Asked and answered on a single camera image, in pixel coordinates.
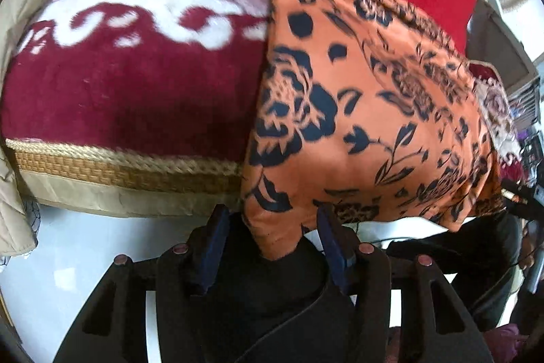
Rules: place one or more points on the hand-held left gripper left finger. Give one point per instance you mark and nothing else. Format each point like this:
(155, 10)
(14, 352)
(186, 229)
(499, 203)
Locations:
(210, 252)

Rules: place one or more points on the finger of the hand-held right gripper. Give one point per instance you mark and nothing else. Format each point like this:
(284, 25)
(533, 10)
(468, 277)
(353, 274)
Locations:
(522, 193)

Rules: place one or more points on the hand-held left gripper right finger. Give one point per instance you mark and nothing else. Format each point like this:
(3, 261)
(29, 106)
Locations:
(335, 252)

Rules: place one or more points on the orange floral cloth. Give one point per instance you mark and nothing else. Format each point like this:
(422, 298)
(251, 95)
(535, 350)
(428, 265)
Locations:
(361, 112)

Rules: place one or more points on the person's black pants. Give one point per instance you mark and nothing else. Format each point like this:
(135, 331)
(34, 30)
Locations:
(467, 261)

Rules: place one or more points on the woven mat with beige border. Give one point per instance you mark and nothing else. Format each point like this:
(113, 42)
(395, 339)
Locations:
(127, 180)

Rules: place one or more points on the maroon floral plush blanket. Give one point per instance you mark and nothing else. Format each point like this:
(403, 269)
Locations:
(127, 99)

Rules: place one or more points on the beige quilted cloth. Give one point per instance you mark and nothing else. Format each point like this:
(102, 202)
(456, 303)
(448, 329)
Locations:
(12, 218)

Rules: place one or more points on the white window frame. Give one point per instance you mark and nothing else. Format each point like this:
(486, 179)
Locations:
(510, 40)

